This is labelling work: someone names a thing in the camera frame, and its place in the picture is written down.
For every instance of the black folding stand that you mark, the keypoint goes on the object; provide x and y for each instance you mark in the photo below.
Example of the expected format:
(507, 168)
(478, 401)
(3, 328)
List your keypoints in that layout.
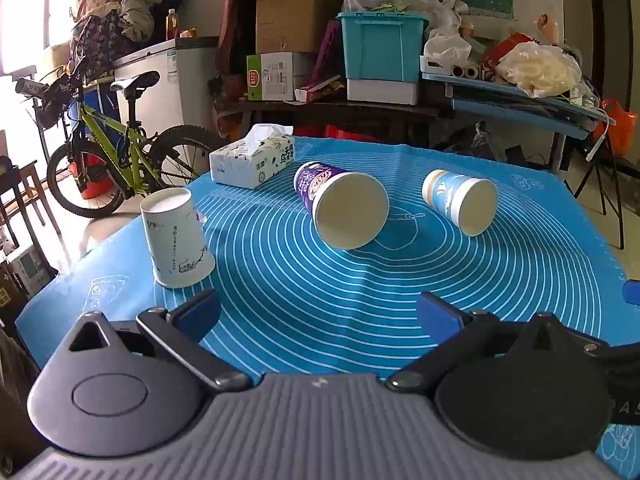
(607, 185)

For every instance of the white plastic box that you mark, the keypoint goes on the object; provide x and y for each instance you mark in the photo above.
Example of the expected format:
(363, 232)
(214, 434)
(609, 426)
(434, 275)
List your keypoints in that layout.
(382, 91)

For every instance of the teal tissue pack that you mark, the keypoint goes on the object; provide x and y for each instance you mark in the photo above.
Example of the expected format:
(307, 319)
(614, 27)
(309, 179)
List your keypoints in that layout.
(487, 2)

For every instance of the magenta flat package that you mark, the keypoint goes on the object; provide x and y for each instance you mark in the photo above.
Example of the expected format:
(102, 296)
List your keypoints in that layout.
(327, 52)

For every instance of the clear bag of yellowish stuff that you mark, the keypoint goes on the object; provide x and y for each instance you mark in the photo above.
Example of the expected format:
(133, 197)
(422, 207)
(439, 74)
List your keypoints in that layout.
(537, 70)

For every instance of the blue silicone baking mat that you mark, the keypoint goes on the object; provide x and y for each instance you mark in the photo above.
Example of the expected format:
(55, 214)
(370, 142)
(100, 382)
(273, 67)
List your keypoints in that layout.
(300, 280)

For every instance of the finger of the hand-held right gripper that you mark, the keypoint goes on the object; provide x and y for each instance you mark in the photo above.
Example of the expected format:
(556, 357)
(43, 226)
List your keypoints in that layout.
(632, 291)

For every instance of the light blue desk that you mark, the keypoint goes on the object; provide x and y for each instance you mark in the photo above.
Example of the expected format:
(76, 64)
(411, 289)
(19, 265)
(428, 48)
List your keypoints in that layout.
(520, 110)

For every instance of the white chest freezer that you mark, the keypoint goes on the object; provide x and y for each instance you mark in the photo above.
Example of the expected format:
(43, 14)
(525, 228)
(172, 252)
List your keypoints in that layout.
(195, 85)

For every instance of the dark floral bag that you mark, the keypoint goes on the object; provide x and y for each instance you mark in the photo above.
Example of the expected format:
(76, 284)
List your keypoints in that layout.
(95, 37)

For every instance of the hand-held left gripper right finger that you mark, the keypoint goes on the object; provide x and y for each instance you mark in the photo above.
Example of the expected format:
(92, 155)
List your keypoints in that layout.
(440, 317)

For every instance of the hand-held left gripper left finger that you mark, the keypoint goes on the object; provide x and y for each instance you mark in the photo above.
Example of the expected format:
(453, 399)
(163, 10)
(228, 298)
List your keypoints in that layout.
(197, 312)

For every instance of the purple paper cup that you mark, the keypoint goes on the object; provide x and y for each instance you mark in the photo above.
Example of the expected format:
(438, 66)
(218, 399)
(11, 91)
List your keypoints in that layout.
(350, 210)

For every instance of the orange drink bottle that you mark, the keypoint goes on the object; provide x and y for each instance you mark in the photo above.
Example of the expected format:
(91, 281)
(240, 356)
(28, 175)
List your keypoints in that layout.
(172, 25)

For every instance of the teal plastic storage bin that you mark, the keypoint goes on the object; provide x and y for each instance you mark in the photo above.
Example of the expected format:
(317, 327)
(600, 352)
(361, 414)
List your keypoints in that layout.
(380, 50)

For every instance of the orange plastic bag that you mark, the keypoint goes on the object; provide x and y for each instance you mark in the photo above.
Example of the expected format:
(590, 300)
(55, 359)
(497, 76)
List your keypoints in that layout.
(620, 125)

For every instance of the dark door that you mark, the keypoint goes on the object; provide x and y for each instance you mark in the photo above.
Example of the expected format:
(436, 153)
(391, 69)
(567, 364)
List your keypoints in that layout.
(607, 35)

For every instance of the crumpled white plastic bag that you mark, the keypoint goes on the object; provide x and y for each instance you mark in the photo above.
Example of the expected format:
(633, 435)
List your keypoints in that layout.
(447, 45)

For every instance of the tall brown cardboard box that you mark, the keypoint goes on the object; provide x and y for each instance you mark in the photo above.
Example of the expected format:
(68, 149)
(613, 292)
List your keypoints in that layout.
(295, 10)

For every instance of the knotted beige curtain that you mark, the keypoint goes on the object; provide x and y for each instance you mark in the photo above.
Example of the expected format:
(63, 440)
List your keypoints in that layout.
(136, 10)

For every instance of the dark wooden table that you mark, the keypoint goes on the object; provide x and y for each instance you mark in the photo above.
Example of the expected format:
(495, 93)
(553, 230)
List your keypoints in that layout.
(350, 109)

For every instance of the green and white carton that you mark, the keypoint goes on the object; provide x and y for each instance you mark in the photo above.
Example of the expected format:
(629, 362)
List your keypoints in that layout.
(275, 77)

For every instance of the dark wooden chair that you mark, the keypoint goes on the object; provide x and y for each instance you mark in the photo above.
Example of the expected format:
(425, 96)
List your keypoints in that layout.
(22, 180)

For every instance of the blue and white paper cup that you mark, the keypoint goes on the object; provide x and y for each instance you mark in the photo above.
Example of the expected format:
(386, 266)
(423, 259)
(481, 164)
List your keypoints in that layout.
(472, 207)

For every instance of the white tray with rolls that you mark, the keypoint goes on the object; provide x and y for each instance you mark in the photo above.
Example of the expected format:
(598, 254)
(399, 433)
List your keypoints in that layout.
(450, 67)

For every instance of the green bicycle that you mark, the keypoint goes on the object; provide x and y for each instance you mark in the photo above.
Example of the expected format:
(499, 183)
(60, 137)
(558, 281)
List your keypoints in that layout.
(107, 130)

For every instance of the white paper cup green print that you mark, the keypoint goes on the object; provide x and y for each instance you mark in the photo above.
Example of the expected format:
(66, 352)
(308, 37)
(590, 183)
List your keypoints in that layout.
(175, 240)

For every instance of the white tissue box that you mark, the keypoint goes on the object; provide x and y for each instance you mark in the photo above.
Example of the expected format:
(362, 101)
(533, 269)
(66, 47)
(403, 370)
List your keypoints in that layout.
(247, 167)

